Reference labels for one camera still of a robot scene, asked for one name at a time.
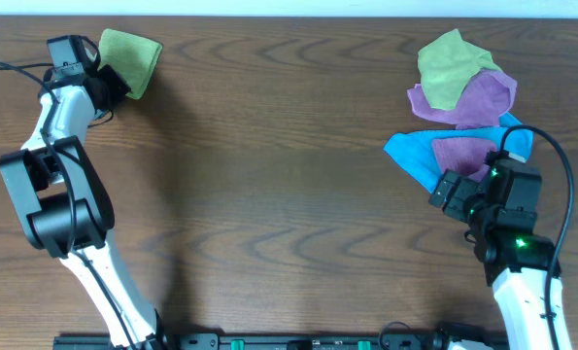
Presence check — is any light green microfiber cloth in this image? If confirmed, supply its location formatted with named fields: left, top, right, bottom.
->
left=99, top=29, right=163, bottom=100

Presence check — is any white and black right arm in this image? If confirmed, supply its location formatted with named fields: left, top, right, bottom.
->
left=429, top=166, right=572, bottom=349

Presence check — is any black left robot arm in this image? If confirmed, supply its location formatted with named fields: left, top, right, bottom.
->
left=0, top=63, right=173, bottom=349

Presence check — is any lower purple cloth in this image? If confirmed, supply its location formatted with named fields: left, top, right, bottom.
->
left=431, top=137, right=496, bottom=182

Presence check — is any purple cloth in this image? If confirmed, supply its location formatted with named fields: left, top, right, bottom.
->
left=431, top=137, right=496, bottom=182
left=407, top=70, right=518, bottom=129

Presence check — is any blue cloth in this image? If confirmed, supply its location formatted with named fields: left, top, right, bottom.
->
left=384, top=113, right=521, bottom=193

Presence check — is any upper purple cloth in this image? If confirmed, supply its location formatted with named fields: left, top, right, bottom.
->
left=407, top=70, right=518, bottom=129

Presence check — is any olive green cloth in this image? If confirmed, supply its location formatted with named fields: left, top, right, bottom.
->
left=418, top=29, right=501, bottom=111

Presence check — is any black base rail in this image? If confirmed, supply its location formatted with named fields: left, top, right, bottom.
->
left=52, top=333, right=509, bottom=350

